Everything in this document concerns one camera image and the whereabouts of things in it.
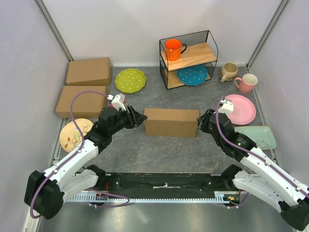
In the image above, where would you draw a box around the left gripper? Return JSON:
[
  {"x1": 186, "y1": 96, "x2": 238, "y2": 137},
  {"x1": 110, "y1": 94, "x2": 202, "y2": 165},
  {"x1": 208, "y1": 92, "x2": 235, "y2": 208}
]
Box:
[{"x1": 109, "y1": 104, "x2": 147, "y2": 135}]

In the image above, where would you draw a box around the large cardboard box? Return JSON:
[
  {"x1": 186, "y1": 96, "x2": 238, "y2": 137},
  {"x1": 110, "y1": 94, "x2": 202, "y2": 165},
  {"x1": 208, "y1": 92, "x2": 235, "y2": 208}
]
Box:
[{"x1": 144, "y1": 108, "x2": 200, "y2": 138}]

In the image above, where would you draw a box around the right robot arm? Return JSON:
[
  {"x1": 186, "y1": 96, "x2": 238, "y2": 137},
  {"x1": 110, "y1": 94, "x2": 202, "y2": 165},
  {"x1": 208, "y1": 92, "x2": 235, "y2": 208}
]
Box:
[{"x1": 197, "y1": 109, "x2": 309, "y2": 231}]

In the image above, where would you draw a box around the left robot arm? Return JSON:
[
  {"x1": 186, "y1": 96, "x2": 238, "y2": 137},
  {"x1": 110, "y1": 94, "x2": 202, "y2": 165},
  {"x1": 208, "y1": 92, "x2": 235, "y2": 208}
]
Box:
[{"x1": 24, "y1": 105, "x2": 147, "y2": 219}]

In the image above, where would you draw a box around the closed cardboard box front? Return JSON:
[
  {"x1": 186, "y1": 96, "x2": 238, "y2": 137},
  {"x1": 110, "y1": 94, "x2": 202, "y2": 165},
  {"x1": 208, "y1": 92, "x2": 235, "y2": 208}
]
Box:
[{"x1": 56, "y1": 86, "x2": 109, "y2": 119}]

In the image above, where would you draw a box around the closed cardboard box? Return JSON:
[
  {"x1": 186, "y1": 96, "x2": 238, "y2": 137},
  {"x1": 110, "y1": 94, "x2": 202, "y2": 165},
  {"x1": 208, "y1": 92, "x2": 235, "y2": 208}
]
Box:
[
  {"x1": 66, "y1": 57, "x2": 112, "y2": 86},
  {"x1": 56, "y1": 86, "x2": 109, "y2": 119}
]

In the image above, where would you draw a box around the closed cardboard box rear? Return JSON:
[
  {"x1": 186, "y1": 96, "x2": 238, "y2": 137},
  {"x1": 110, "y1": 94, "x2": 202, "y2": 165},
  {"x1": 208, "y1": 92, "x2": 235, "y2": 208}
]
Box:
[{"x1": 66, "y1": 57, "x2": 112, "y2": 86}]

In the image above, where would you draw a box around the green dotted plate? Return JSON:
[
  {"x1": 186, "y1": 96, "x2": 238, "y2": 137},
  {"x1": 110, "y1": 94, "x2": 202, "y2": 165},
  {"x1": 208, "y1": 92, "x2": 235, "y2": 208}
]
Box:
[{"x1": 115, "y1": 68, "x2": 147, "y2": 94}]

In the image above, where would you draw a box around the pink round plate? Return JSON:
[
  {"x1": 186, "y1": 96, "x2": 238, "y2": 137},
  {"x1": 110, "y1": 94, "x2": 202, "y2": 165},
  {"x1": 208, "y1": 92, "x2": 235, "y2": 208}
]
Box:
[{"x1": 225, "y1": 94, "x2": 256, "y2": 125}]

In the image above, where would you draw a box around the blue dotted plate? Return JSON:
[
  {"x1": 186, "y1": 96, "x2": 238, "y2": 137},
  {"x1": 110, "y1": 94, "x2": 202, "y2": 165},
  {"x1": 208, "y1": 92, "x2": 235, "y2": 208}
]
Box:
[{"x1": 176, "y1": 65, "x2": 208, "y2": 86}]

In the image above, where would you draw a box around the beige ceramic mug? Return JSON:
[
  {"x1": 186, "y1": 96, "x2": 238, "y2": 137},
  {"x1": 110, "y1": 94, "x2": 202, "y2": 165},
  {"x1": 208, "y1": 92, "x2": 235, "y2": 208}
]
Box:
[{"x1": 221, "y1": 62, "x2": 238, "y2": 82}]

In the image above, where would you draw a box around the pink mug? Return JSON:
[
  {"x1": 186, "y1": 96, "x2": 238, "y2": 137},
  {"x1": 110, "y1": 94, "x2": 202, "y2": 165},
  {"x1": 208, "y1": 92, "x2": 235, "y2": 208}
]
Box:
[{"x1": 234, "y1": 73, "x2": 258, "y2": 94}]

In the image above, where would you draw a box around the mint rectangular plate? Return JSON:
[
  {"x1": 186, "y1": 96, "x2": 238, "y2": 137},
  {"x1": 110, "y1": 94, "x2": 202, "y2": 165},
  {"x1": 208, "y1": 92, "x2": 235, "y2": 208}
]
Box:
[{"x1": 234, "y1": 126, "x2": 277, "y2": 150}]

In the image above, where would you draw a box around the beige bird plate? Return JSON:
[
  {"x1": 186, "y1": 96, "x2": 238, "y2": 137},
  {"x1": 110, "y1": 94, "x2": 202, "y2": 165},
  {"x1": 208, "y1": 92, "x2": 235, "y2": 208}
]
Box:
[{"x1": 59, "y1": 118, "x2": 93, "y2": 153}]

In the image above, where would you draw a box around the orange mug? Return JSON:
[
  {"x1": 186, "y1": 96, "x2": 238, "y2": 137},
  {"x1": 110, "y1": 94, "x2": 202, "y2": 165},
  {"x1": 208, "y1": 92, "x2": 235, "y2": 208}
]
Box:
[{"x1": 165, "y1": 39, "x2": 187, "y2": 61}]

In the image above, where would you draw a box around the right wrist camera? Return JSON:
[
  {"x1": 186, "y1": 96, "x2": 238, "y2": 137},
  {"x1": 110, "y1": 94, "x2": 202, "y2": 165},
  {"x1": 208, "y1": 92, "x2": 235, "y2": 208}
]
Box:
[{"x1": 218, "y1": 98, "x2": 234, "y2": 116}]

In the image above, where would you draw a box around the black wire wooden shelf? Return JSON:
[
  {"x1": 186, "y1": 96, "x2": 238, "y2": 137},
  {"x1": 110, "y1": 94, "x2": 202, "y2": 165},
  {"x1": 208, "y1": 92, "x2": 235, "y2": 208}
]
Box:
[{"x1": 159, "y1": 30, "x2": 218, "y2": 90}]

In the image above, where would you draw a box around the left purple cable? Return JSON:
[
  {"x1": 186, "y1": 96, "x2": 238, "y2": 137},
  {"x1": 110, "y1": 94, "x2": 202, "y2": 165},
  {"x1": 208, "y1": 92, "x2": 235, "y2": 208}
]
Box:
[{"x1": 29, "y1": 90, "x2": 113, "y2": 219}]

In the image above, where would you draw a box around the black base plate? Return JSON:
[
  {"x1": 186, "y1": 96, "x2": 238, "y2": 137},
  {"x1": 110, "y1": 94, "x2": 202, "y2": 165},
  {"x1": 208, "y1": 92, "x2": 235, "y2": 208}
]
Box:
[{"x1": 92, "y1": 171, "x2": 244, "y2": 200}]

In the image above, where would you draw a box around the grey cable duct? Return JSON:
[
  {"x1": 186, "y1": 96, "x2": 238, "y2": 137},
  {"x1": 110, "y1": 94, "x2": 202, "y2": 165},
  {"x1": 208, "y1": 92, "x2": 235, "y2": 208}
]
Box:
[{"x1": 65, "y1": 190, "x2": 241, "y2": 203}]

